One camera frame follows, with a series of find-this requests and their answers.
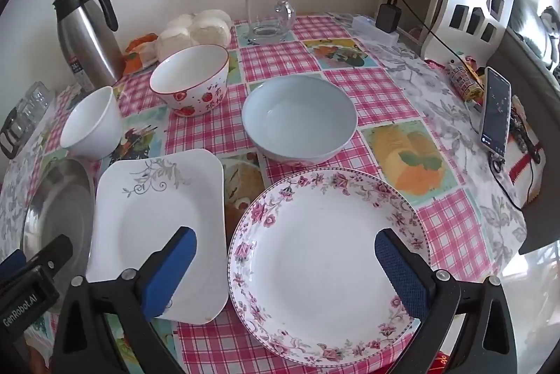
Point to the light blue bowl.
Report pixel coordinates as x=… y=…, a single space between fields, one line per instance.
x=297 y=115

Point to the rack of glass cups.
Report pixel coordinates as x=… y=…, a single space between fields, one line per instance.
x=26 y=111

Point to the black charger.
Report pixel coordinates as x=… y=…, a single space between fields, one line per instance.
x=387 y=18

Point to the steel basin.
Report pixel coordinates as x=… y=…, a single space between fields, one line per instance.
x=57 y=207

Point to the glass mug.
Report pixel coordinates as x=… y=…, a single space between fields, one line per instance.
x=264 y=15

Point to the white square plate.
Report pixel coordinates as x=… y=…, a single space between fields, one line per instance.
x=148 y=216

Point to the orange snack packet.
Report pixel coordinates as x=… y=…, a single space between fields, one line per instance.
x=138 y=59

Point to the checkered plastic tablecloth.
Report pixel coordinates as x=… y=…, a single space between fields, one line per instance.
x=385 y=94

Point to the small white bowl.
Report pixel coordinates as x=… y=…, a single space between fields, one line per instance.
x=92 y=120

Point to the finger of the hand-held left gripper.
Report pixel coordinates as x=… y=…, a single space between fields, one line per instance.
x=8 y=261
x=54 y=250

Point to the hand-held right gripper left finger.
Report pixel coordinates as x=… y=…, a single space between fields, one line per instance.
x=175 y=269

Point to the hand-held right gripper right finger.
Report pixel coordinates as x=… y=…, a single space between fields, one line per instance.
x=400 y=269

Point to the smartphone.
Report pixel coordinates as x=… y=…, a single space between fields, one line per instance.
x=496 y=111

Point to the bag of steamed buns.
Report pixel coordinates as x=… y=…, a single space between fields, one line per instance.
x=205 y=28

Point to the strawberry print bowl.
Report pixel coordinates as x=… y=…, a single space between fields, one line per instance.
x=192 y=72

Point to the steel thermos jug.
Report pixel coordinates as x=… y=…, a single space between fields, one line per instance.
x=87 y=37

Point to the floral round plate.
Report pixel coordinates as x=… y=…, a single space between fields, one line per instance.
x=315 y=269

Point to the white power strip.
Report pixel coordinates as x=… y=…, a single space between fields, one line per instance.
x=367 y=28

